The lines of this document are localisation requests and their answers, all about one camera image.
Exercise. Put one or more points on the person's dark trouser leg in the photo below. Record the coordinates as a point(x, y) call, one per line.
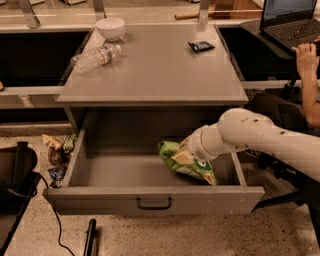
point(267, 104)

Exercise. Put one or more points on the yellow snack bag on floor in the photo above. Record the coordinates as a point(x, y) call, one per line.
point(52, 142)

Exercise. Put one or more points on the grey cabinet with top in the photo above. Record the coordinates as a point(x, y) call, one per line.
point(157, 70)

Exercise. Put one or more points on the black chair at left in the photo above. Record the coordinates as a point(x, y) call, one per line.
point(18, 182)

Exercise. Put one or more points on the wooden stick in background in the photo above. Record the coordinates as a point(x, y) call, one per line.
point(186, 16)

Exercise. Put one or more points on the open grey top drawer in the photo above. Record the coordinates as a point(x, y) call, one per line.
point(116, 161)

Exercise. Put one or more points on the brown snack bag on floor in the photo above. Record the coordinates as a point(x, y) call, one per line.
point(57, 157)

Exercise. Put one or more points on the black calculator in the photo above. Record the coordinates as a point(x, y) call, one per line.
point(200, 46)

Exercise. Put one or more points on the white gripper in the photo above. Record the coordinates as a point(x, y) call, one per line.
point(196, 149)

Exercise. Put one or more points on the black laptop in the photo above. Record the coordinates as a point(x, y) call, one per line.
point(290, 23)

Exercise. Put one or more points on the green checkered snack bag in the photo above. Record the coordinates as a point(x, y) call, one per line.
point(69, 142)

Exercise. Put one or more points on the clear plastic water bottle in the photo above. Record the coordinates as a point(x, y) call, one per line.
point(94, 58)

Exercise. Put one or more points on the person's hand at laptop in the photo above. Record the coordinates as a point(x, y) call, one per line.
point(307, 60)

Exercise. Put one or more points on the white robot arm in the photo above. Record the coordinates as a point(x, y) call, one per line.
point(239, 129)

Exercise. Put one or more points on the black pole at bottom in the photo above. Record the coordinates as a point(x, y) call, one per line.
point(90, 243)

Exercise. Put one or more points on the white ceramic bowl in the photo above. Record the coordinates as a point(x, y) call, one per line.
point(111, 28)

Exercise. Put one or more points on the black drawer handle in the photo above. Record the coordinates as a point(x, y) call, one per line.
point(154, 205)

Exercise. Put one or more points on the blue snack bag on floor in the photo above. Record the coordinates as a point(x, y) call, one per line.
point(57, 175)

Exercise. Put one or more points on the green rice chip bag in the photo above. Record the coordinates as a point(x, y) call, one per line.
point(177, 158)

